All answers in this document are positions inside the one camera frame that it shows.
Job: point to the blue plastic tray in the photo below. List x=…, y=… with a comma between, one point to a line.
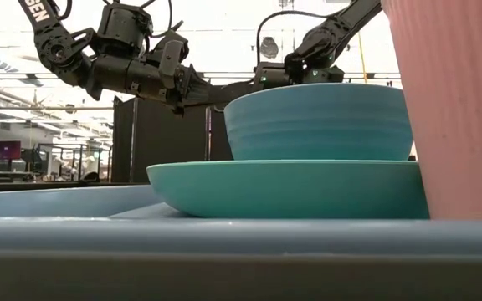
x=57, y=200

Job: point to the pink ribbed cup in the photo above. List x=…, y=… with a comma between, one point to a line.
x=454, y=104

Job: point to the teal plate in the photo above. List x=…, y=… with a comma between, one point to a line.
x=287, y=188

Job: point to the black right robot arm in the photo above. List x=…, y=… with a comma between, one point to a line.
x=333, y=29

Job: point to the monitor with red screen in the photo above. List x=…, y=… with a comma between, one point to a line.
x=6, y=150

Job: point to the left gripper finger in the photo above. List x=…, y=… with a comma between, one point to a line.
x=224, y=94

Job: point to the blue bowl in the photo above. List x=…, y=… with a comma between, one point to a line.
x=316, y=121

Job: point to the black workstation frame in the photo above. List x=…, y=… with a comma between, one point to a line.
x=73, y=159

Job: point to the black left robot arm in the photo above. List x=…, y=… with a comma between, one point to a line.
x=57, y=46

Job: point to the black folding partition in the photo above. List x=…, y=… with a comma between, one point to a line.
x=161, y=142

